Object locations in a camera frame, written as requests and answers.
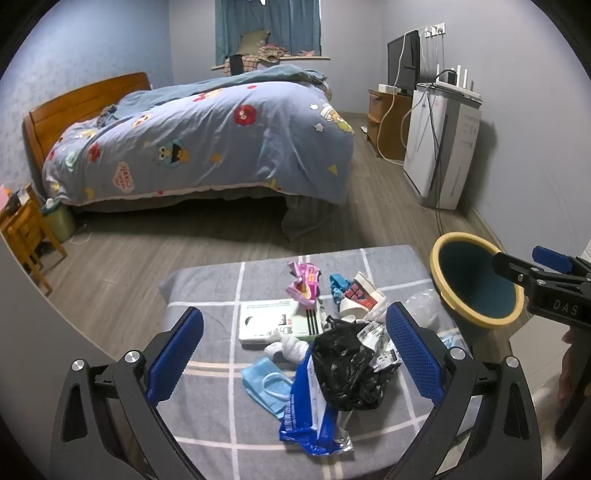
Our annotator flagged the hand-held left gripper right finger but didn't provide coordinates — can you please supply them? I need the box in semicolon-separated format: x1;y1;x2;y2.
385;301;543;480

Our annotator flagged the white router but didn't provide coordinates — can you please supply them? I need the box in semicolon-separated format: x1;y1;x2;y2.
434;65;483;100

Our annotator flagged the crumpled blue glove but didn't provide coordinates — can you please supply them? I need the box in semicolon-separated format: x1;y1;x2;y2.
329;274;354;303

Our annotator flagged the wooden nightstand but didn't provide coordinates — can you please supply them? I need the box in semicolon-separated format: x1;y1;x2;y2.
0;185;68;296

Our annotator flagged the green pillow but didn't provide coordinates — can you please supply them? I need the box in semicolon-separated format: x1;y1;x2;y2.
238;30;271;56

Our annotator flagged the black cable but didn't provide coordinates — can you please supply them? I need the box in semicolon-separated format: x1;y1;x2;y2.
427;69;455;241

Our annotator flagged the wooden window sill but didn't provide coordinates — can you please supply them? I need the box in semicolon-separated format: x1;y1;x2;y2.
211;54;331;71

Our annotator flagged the white air purifier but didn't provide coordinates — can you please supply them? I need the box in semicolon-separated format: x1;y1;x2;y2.
403;83;483;210

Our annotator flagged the yellow-rimmed blue trash bin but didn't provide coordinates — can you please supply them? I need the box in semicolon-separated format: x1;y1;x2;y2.
429;232;527;352

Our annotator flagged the green waste bin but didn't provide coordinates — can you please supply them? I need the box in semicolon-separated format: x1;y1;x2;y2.
41;198;77;243

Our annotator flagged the wooden cabinet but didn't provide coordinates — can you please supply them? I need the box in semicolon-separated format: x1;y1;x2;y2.
367;88;414;160

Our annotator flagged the black monitor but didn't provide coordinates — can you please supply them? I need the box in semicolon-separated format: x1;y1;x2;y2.
387;30;422;97

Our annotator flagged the plaid cloth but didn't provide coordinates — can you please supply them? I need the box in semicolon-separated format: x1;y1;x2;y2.
225;44;287;77

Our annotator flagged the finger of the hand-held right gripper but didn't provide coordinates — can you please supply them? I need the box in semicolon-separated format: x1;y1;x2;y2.
532;246;580;274
492;251;541;289

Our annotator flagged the clear plastic bag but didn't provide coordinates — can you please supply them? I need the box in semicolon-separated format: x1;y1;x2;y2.
369;288;455;333

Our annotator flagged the white and green box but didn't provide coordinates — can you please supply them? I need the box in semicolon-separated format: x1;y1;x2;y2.
239;299;324;344

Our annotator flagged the pink snack wrapper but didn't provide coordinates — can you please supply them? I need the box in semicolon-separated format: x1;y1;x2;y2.
285;261;322;309

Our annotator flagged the blue and white plastic package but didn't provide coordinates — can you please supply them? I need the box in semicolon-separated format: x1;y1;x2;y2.
278;351;345;455

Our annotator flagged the blue face mask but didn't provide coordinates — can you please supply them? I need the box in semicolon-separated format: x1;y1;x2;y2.
438;330;465;354
241;355;296;418

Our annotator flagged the blue curtain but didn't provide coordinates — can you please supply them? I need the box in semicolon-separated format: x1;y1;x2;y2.
215;0;322;65

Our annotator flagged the white cable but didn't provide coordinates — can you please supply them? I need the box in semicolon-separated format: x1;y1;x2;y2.
376;30;420;167

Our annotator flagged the blue cartoon printed duvet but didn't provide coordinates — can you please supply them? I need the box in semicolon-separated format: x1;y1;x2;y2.
41;65;356;206

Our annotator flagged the black plastic bag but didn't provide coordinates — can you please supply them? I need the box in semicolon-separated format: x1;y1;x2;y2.
311;316;391;411

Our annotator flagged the white crumpled tissue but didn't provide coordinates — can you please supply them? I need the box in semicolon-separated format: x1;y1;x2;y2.
264;333;311;365

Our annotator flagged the grey checked mat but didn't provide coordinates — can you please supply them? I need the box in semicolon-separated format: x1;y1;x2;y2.
159;244;472;480

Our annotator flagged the wooden bed frame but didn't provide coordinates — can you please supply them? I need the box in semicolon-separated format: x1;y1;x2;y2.
23;71;153;176

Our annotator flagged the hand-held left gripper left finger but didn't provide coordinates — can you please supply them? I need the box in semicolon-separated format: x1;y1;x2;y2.
50;305;206;480

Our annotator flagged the person's right hand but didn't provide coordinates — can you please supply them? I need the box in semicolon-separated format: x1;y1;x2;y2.
558;331;576;403

